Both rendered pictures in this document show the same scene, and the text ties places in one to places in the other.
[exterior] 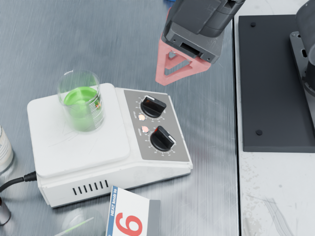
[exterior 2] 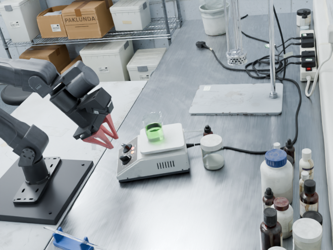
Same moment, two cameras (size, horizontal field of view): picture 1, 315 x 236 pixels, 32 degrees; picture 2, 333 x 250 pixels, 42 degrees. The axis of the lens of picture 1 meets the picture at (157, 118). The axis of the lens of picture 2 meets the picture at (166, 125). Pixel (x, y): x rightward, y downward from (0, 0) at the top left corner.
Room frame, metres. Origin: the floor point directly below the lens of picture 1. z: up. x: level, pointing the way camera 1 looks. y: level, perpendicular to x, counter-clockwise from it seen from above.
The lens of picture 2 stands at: (1.37, 0.33, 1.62)
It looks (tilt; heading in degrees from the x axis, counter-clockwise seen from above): 31 degrees down; 192
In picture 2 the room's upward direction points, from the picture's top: 10 degrees counter-clockwise
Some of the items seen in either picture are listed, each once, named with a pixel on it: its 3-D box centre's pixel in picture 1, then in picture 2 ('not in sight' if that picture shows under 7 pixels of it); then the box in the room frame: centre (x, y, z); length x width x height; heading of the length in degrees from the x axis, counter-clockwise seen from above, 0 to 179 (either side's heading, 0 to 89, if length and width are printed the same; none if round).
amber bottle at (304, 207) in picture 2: not in sight; (309, 199); (0.63, 0.46, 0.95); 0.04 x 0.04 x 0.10
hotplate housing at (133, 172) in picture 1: (101, 141); (155, 152); (0.40, 0.08, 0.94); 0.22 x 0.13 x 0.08; 99
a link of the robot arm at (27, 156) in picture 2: not in sight; (31, 149); (0.47, -0.24, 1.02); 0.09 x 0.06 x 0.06; 2
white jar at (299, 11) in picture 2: not in sight; (303, 17); (-0.59, 0.63, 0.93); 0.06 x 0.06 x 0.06
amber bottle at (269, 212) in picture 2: not in sight; (270, 231); (0.72, 0.37, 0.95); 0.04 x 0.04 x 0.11
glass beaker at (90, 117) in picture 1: (81, 104); (154, 127); (0.40, 0.09, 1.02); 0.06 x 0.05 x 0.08; 140
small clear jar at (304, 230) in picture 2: not in sight; (306, 239); (0.73, 0.44, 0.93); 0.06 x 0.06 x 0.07
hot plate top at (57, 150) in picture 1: (77, 128); (161, 138); (0.40, 0.10, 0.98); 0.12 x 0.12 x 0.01; 9
